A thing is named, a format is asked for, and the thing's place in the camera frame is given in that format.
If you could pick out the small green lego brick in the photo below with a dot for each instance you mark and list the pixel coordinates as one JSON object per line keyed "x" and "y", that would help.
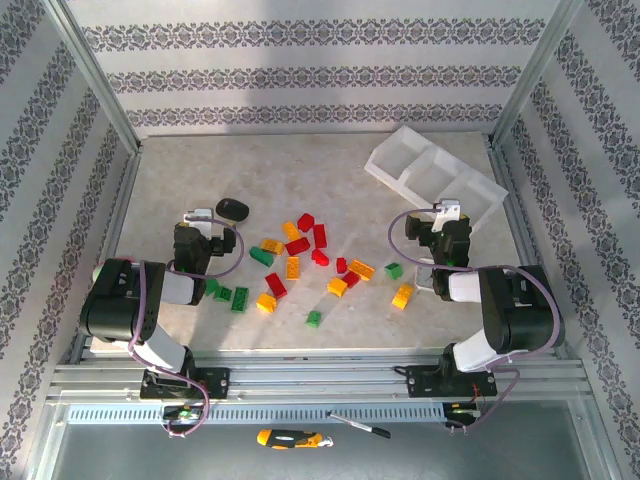
{"x": 223, "y": 293}
{"x": 211, "y": 286}
{"x": 393, "y": 270}
{"x": 313, "y": 318}

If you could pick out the long yellow lego brick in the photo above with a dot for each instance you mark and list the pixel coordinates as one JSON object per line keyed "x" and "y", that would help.
{"x": 362, "y": 269}
{"x": 403, "y": 296}

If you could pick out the white three-compartment container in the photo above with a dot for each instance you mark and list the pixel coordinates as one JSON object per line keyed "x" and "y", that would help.
{"x": 400, "y": 155}

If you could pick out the small yellow lego brick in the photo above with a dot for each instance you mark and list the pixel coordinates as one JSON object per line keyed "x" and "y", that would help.
{"x": 266, "y": 302}
{"x": 338, "y": 286}

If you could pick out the small red lego brick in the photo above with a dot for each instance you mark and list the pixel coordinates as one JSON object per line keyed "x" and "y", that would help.
{"x": 305, "y": 220}
{"x": 341, "y": 265}
{"x": 351, "y": 279}

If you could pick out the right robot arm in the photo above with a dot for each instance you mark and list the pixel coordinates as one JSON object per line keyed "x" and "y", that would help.
{"x": 520, "y": 310}

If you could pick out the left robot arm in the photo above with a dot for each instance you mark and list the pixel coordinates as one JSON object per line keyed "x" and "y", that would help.
{"x": 120, "y": 305}

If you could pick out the black oval object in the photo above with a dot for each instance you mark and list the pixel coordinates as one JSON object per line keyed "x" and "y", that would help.
{"x": 232, "y": 208}

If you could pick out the small white plastic piece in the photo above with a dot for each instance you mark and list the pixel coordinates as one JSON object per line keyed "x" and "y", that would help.
{"x": 423, "y": 277}

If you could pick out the long red lego brick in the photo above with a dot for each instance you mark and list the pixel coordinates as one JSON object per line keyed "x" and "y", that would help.
{"x": 275, "y": 285}
{"x": 298, "y": 246}

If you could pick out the small electronics board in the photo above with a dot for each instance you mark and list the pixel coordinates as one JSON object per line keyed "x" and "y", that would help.
{"x": 181, "y": 413}
{"x": 462, "y": 411}

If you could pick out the black marker pen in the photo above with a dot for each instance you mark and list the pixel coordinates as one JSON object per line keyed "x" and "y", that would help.
{"x": 360, "y": 425}

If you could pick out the orange black utility knife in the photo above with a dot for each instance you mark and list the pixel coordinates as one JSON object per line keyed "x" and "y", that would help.
{"x": 295, "y": 439}

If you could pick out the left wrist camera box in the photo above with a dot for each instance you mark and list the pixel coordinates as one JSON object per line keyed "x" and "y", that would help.
{"x": 202, "y": 219}

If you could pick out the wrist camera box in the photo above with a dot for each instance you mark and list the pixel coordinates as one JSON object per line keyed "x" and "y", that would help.
{"x": 202, "y": 219}
{"x": 447, "y": 210}

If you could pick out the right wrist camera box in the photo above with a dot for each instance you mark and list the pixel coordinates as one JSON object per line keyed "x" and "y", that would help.
{"x": 447, "y": 210}

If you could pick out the aluminium side rail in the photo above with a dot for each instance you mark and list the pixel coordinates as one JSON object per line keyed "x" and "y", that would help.
{"x": 120, "y": 210}
{"x": 522, "y": 240}

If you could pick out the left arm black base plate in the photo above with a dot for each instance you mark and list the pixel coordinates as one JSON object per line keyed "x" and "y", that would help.
{"x": 217, "y": 382}

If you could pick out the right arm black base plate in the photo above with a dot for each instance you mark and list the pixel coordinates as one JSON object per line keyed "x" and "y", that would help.
{"x": 420, "y": 382}

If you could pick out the aluminium mounting rail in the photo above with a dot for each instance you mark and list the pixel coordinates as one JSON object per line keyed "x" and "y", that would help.
{"x": 320, "y": 380}

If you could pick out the aluminium frame post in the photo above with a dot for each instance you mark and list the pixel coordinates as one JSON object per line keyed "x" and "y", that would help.
{"x": 534, "y": 75}
{"x": 95, "y": 75}

